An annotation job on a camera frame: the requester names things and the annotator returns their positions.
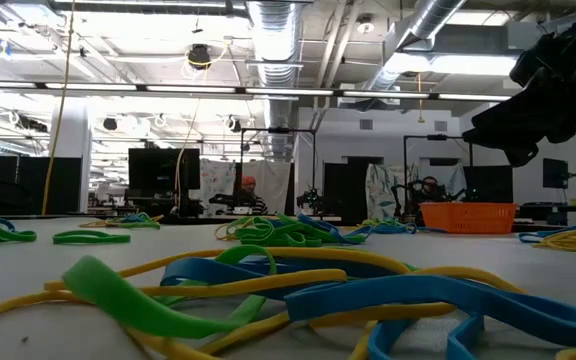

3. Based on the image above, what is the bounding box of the small black monitor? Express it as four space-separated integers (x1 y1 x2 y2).
541 157 570 190

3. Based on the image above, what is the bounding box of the dark background desk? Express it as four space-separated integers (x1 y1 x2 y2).
515 201 576 227

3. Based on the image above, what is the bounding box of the orange plastic basket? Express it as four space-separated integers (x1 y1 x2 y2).
418 201 518 235

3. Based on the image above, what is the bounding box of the person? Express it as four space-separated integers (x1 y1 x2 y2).
415 175 442 206
240 175 270 216

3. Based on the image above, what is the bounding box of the patterned white cloth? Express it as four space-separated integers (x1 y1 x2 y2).
365 163 405 222
199 159 238 217

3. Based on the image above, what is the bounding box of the black panel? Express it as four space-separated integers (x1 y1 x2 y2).
321 161 369 224

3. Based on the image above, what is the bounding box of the large black monitor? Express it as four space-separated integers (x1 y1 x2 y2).
127 147 202 192

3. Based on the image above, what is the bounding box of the grey table mat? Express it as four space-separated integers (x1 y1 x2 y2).
0 215 576 360

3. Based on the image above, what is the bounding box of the black rig frame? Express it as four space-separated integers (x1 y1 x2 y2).
239 127 318 214
401 133 475 214

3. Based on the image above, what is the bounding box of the silver ventilation duct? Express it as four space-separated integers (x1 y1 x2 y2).
367 0 469 91
245 0 305 161

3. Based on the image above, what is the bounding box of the black ceiling cable reel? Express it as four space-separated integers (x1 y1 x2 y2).
186 42 213 71

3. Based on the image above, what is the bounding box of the ceiling light strip rail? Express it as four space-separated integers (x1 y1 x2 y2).
0 81 514 103

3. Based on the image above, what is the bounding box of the thin yellow hanging cable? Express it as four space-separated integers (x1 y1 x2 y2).
174 49 204 209

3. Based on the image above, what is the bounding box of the yellow power cable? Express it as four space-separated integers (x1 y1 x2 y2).
40 0 77 217

